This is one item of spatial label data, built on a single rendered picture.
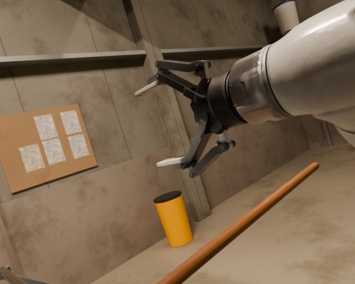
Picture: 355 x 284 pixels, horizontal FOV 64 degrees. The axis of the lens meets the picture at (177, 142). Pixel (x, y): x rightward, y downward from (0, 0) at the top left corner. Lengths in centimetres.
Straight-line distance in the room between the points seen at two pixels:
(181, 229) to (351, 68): 376
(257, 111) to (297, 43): 9
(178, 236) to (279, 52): 375
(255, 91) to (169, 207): 357
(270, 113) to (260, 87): 4
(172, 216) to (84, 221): 112
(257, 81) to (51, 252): 363
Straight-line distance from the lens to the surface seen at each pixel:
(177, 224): 394
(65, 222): 384
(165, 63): 47
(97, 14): 480
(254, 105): 34
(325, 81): 30
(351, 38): 29
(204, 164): 45
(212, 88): 38
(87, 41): 450
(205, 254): 66
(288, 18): 762
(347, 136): 41
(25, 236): 374
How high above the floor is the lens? 147
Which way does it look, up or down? 2 degrees down
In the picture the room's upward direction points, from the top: 17 degrees counter-clockwise
